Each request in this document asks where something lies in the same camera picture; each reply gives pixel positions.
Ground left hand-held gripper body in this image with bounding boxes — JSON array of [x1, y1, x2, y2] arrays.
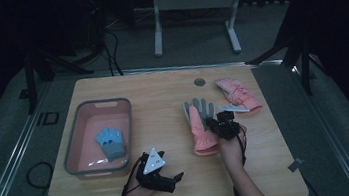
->
[[132, 145, 179, 196]]

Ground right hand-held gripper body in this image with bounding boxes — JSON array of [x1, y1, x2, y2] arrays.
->
[[214, 108, 244, 143]]

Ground pink ski glove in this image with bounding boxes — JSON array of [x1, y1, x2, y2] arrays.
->
[[214, 73, 265, 118], [181, 95, 223, 159]]

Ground blue knit glove with dots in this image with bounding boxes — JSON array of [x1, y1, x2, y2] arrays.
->
[[95, 125, 128, 164]]

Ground pink basin with grey rim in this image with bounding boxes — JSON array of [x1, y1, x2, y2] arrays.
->
[[56, 95, 140, 184]]

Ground person's right hand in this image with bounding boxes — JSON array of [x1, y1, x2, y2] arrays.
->
[[216, 123, 253, 171]]

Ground person's left hand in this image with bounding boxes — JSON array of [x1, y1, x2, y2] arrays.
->
[[118, 175, 157, 196]]

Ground black tripod stand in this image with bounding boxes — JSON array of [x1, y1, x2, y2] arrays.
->
[[11, 37, 100, 117], [240, 9, 331, 104]]

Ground white metal desk frame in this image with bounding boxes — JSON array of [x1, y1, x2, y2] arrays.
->
[[147, 0, 253, 64]]

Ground black hanging cables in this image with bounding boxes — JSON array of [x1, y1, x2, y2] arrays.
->
[[84, 4, 124, 80]]

